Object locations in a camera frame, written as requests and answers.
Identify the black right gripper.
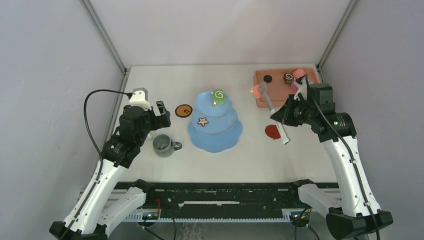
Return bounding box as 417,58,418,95
273,94,316,128

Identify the magenta swirl roll cake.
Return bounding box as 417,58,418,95
290,81,299,92

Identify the brown swirl roll cake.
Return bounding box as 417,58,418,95
283,72,295,85

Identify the white star cookie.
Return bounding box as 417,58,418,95
197,117,209,127

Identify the blue three-tier cake stand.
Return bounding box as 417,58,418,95
187,90,243,153

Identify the green swirl roll cake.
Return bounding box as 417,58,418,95
212,89,226,106

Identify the pink cake slice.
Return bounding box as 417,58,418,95
250,85,262,99

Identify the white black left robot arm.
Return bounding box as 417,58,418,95
49,101,171,240

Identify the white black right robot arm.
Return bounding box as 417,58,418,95
271,83,393,240

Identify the orange round coaster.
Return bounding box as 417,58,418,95
174,104,193,118

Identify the white speckled mug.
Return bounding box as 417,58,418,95
146,133,153,141

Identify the dark green glazed mug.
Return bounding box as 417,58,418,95
152,134,183,158

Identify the light pink swirl roll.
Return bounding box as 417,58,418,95
292,68,306,80

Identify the pink rectangular tray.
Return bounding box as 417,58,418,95
253,66,321,108

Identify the red round coaster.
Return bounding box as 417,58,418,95
264,124,281,140

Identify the black round cookie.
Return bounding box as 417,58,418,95
263,75,273,83

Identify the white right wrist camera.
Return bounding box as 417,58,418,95
293,74,309,101

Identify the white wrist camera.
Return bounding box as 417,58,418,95
293,74,309,101
129,87,151,111

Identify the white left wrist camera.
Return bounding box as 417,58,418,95
129,87,151,111

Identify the black left camera cable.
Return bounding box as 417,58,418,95
83,89,133,186

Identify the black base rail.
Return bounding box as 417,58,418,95
115,182,327,220

